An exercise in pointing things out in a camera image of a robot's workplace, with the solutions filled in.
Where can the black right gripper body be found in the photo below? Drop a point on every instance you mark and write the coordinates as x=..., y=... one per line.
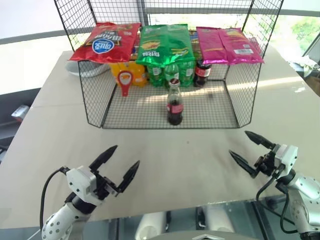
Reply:
x=266, y=162

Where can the white bowl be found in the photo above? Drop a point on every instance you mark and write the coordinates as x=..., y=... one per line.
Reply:
x=87, y=68

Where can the green soda bottle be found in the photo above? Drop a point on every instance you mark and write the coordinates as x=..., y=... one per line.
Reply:
x=172, y=72
x=155, y=75
x=187, y=73

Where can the pink chip bag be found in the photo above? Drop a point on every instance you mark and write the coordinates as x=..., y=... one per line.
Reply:
x=241, y=46
x=210, y=45

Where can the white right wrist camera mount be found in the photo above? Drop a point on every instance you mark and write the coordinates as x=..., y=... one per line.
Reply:
x=286, y=158

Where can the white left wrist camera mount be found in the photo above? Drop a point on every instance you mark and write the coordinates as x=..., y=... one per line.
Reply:
x=81, y=181

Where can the plastic cola bottle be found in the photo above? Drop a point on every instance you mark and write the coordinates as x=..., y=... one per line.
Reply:
x=202, y=73

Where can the white device with red mark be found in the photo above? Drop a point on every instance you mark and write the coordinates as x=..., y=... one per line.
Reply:
x=20, y=111

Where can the glass cola bottle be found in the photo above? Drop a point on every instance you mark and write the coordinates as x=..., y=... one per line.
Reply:
x=175, y=110

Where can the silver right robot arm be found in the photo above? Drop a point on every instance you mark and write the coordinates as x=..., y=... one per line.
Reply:
x=303, y=200

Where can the crumpled white cloth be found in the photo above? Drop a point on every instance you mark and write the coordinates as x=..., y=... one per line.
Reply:
x=303, y=62

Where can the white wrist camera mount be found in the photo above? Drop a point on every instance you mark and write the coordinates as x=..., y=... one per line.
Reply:
x=286, y=158
x=81, y=181

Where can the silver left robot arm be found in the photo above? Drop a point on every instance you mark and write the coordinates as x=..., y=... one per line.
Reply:
x=58, y=222

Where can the white rounded robot part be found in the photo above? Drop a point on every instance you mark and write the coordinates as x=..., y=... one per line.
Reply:
x=220, y=220
x=151, y=226

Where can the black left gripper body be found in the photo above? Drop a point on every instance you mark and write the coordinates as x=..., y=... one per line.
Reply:
x=105, y=185

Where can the red chip bag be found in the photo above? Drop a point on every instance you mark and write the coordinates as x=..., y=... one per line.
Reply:
x=107, y=43

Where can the red bottle opener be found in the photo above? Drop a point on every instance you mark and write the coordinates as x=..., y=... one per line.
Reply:
x=124, y=80

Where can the blue yellow snack pack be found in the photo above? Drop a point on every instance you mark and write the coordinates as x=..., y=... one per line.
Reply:
x=194, y=42

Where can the yellow snack package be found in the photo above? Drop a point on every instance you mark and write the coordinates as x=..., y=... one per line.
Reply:
x=120, y=68

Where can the green chip bag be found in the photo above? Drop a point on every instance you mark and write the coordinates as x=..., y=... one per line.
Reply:
x=165, y=45

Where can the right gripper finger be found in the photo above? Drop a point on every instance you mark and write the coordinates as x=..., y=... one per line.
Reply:
x=260, y=140
x=243, y=163

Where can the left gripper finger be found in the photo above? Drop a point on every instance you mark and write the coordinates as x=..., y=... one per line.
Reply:
x=105, y=156
x=130, y=176

